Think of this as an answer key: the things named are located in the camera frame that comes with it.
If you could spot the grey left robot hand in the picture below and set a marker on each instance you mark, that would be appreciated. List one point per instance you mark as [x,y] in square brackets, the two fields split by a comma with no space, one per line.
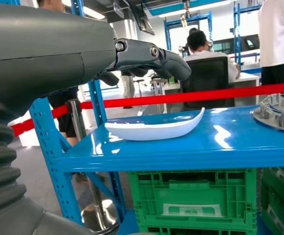
[46,48]

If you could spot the blue metal shelf rack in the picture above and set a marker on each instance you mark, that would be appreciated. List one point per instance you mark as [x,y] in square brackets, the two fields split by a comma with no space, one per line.
[205,149]

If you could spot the person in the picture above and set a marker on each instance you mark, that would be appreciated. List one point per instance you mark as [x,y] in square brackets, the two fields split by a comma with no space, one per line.
[66,120]
[279,39]
[198,42]

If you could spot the red barrier belt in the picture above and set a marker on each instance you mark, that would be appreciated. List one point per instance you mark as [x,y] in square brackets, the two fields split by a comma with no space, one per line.
[205,95]
[24,126]

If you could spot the black office chair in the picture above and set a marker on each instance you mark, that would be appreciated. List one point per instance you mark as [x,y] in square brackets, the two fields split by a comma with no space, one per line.
[205,77]

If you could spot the black car body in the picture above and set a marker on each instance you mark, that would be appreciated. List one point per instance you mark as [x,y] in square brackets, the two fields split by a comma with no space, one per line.
[229,45]

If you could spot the green plastic crate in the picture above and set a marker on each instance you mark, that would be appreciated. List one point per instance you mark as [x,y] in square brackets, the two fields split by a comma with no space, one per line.
[193,194]
[193,232]
[274,223]
[279,185]

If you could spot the blue background rack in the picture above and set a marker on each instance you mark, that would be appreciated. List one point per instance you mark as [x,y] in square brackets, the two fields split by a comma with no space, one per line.
[237,32]

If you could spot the grey wheel hubcap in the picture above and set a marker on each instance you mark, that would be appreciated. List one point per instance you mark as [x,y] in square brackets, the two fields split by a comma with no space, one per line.
[279,118]

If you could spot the chrome stanchion post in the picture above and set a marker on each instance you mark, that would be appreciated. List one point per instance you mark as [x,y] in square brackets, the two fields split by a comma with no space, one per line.
[77,120]

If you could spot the blue gantry frame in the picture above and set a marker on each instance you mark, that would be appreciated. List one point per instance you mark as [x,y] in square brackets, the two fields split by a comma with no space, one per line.
[167,32]

